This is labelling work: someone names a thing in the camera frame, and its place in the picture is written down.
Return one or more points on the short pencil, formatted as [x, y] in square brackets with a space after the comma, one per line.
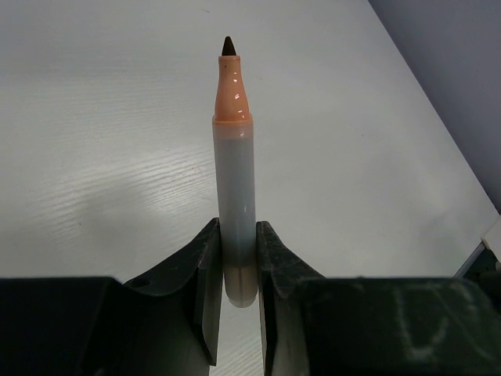
[233, 139]

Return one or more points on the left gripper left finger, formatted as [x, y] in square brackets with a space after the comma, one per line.
[162, 322]

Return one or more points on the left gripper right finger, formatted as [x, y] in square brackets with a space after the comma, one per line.
[314, 325]

